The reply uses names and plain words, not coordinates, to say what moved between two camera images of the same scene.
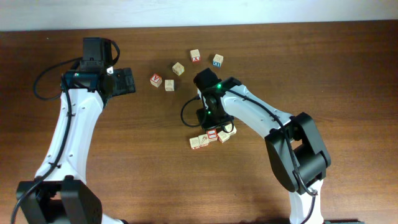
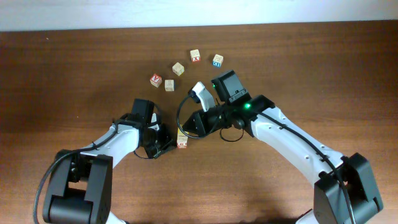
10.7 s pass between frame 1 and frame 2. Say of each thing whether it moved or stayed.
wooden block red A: stayed
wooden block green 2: moved
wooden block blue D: stayed
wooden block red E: moved
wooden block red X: stayed
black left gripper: moved
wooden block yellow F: stayed
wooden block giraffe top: stayed
